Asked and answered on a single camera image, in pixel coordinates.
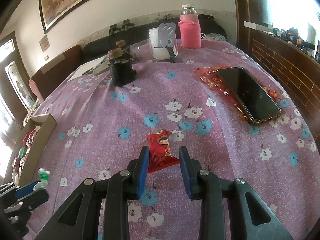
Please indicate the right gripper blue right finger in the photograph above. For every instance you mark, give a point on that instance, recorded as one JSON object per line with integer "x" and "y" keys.
{"x": 200, "y": 184}

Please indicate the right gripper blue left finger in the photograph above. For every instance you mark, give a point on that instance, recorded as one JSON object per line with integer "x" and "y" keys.
{"x": 125, "y": 185}

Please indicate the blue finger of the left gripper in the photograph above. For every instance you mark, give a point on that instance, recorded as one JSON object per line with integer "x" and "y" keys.
{"x": 25, "y": 190}

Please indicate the small red doll candy packet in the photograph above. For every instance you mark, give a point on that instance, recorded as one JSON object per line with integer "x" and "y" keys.
{"x": 160, "y": 152}

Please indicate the small red round-logo packet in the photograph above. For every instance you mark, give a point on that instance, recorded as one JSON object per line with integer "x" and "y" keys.
{"x": 29, "y": 138}

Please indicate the green white candy packet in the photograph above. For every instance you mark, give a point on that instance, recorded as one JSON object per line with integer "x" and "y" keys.
{"x": 44, "y": 176}

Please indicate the purple floral tablecloth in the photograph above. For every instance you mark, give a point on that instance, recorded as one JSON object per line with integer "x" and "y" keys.
{"x": 100, "y": 128}

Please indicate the cardboard box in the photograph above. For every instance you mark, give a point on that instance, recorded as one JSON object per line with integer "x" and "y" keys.
{"x": 28, "y": 149}

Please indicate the black smartphone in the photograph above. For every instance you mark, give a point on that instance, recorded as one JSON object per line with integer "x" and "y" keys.
{"x": 255, "y": 102}

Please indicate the grey notebook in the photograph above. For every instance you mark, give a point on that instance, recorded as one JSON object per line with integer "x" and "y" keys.
{"x": 100, "y": 68}

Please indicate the white paper sheet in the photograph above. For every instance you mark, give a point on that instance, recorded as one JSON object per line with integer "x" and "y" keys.
{"x": 86, "y": 67}

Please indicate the white plastic container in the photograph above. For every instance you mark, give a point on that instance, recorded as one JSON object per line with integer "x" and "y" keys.
{"x": 158, "y": 53}

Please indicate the brown wooden cabinet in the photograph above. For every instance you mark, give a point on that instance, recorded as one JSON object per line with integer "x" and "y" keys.
{"x": 295, "y": 71}

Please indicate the pink sleeved water bottle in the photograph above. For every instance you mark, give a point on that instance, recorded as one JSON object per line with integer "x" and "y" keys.
{"x": 190, "y": 28}

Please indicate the black sofa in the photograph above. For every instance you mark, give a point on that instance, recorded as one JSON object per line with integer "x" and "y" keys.
{"x": 102, "y": 46}

